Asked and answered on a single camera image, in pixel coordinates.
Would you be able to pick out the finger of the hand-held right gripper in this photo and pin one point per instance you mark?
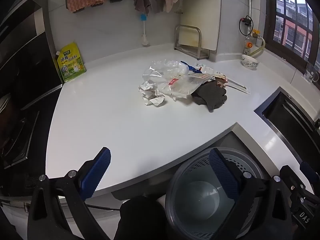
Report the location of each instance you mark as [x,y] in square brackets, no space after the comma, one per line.
[308,171]
[290,180]

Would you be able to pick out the dark grey cloth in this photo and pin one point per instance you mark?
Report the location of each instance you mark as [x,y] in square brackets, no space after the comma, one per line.
[210,96]

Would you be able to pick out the dark framed window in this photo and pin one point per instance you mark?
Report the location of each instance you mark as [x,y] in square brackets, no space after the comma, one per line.
[292,22]

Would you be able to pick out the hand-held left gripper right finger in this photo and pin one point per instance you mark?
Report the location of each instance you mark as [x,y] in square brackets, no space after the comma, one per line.
[222,177]

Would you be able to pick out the metal cutting board rack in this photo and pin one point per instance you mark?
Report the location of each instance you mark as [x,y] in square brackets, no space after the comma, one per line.
[199,42]

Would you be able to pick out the yellow seasoning pouch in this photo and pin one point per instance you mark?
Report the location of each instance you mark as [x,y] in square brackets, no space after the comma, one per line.
[71,63]

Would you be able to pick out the person's leg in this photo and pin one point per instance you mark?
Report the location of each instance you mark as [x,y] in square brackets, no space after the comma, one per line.
[142,220]

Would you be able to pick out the clear plastic cup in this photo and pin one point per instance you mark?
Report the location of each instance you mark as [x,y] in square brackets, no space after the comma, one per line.
[153,76]

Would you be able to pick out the grey hanging cloth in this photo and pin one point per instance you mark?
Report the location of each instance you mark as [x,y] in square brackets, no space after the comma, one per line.
[142,2]

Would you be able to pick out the white cutting board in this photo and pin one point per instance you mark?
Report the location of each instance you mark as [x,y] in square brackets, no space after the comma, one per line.
[200,10]

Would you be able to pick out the black sink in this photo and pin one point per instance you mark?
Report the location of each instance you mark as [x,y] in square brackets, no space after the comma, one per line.
[290,115]

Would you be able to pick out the black range hood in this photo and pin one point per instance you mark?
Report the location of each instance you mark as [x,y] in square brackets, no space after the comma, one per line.
[22,55]

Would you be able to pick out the red brown snack wrapper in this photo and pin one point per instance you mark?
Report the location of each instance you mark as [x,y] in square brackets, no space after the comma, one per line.
[221,78]

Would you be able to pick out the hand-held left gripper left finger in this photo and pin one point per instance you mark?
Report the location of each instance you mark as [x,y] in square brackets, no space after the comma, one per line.
[97,172]

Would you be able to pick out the grey plastic trash bin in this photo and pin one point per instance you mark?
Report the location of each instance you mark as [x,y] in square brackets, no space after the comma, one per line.
[200,197]

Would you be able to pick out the crumpled white paper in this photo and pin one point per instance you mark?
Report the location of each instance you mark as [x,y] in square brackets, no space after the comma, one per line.
[150,92]

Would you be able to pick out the clear zip bag red label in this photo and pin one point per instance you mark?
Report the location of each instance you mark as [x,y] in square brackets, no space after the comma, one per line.
[180,86]

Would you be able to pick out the orange valve cap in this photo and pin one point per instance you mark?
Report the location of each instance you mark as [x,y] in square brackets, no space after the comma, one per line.
[249,44]

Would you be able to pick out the metal gas pipe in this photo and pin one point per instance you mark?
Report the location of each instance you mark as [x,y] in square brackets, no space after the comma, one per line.
[250,7]

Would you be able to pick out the black stove top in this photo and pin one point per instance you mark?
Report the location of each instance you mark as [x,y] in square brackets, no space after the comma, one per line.
[15,140]

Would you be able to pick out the glass mug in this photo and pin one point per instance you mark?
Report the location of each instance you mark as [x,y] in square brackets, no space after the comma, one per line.
[311,75]

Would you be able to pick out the small white packet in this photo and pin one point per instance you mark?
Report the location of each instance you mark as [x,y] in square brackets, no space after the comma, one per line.
[203,68]

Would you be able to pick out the blue white bottle brush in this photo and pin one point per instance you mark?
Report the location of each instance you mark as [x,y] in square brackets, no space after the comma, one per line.
[143,17]

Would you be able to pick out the white patterned bowl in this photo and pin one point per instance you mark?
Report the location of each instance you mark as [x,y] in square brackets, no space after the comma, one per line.
[249,63]

